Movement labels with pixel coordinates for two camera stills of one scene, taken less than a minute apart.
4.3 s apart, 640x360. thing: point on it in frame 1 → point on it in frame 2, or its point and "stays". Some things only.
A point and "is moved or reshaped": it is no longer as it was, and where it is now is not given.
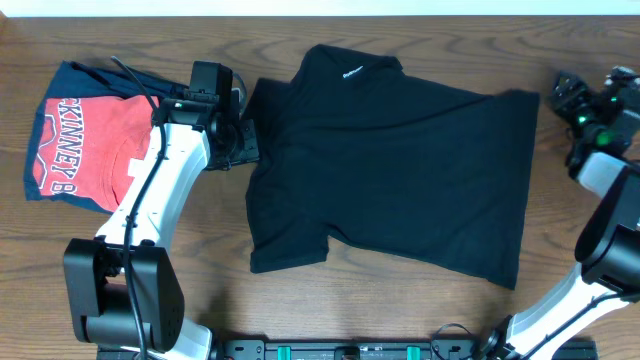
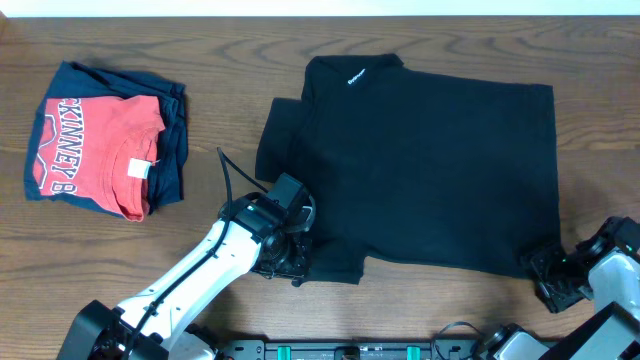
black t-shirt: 358,148 is moved or reshaped
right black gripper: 584,93 → 555,301
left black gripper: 249,152 → 299,269
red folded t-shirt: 85,144 stays
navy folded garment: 71,79 stays
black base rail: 353,349 stays
